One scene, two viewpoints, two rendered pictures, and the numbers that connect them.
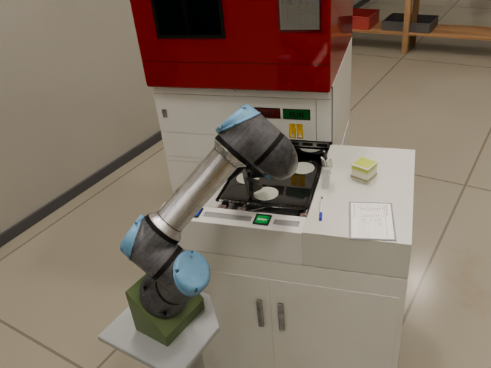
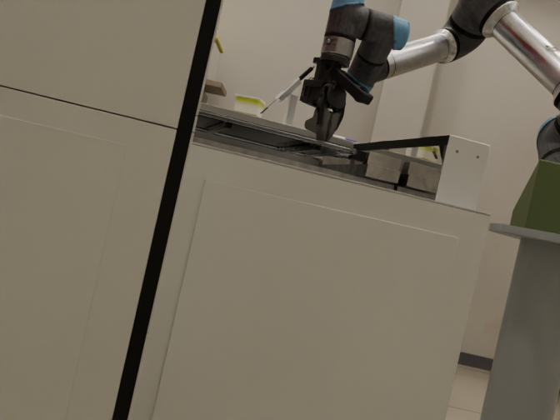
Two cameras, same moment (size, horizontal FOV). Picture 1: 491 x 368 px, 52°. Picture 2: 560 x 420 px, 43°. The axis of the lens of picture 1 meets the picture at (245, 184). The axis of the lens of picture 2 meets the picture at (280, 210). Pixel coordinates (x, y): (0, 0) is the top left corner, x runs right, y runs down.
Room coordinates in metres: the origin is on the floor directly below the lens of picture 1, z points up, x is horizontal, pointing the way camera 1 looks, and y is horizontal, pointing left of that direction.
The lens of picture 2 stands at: (2.65, 1.32, 0.74)
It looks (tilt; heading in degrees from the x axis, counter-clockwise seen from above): 0 degrees down; 235
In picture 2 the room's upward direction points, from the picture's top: 13 degrees clockwise
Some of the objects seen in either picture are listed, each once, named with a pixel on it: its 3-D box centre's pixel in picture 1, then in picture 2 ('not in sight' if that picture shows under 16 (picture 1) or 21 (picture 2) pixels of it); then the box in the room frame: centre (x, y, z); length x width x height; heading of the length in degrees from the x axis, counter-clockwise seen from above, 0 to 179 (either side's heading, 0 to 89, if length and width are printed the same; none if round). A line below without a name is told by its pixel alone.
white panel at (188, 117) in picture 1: (241, 126); (184, 44); (2.05, -0.01, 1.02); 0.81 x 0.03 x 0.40; 70
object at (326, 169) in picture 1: (326, 169); (286, 100); (1.59, -0.31, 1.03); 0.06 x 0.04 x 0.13; 160
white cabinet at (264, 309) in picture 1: (289, 285); (247, 337); (1.65, -0.15, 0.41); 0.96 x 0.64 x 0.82; 70
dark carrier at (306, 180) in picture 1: (272, 179); (257, 135); (1.78, -0.11, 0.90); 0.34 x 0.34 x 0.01; 71
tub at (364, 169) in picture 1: (364, 170); (248, 109); (1.62, -0.45, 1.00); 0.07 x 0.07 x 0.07; 44
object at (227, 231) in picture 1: (230, 231); (406, 172); (1.46, 0.07, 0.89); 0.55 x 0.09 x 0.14; 70
